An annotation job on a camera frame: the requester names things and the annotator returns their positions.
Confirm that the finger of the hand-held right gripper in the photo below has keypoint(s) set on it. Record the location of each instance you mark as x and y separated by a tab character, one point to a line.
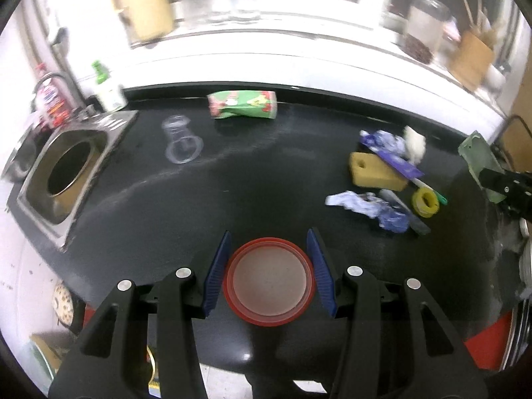
507	183
517	208

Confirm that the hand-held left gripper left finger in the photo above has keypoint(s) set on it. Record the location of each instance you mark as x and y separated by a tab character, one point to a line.
216	270

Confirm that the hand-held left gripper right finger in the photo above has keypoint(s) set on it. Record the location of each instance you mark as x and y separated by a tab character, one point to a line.
320	274

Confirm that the green plastic piece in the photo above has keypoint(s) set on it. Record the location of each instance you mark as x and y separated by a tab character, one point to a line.
478	151

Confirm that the red plastic lid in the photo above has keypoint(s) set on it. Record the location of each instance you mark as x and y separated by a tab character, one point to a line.
268	282

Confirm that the yellow sponge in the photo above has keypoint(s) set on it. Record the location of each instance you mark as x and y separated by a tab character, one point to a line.
370	170

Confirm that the crumpled blue white wrapper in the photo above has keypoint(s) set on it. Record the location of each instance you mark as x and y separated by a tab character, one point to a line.
361	203
388	143

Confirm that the white toothbrush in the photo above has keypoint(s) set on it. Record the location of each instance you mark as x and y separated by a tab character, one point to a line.
415	181

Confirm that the grey flat stick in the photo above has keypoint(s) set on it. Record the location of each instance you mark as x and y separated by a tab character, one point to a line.
419	226

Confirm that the white crumpled tissue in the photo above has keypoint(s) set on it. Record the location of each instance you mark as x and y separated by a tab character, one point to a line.
414	145

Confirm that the purple tube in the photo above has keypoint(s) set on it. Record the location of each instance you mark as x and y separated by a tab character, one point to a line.
405	169

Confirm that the wooden utensil holder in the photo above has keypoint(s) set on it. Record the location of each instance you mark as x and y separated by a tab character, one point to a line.
471	58

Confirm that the red plastic stool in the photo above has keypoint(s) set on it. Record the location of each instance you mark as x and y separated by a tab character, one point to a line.
488	341

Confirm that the clear plastic cup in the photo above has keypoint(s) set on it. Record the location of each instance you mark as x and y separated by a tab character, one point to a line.
179	133

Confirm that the patterned round dish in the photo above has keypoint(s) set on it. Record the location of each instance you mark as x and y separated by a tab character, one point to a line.
63	303

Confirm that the crushed green paper cup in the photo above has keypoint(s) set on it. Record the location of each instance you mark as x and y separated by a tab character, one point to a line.
241	104

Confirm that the glass jar of coffee beans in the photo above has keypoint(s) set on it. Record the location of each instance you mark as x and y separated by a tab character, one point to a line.
424	25

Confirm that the white soap bottle green cap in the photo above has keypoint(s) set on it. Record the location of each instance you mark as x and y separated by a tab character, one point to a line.
109	93

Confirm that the steel sink basin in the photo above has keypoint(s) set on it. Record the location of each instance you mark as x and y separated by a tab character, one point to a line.
20	153

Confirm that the red label bottle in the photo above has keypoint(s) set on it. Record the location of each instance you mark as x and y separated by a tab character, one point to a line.
54	104

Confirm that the steel faucet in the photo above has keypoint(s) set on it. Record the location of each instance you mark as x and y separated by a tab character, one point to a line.
45	79

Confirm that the wooden cutting board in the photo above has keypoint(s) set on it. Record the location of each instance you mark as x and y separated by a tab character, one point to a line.
145	8

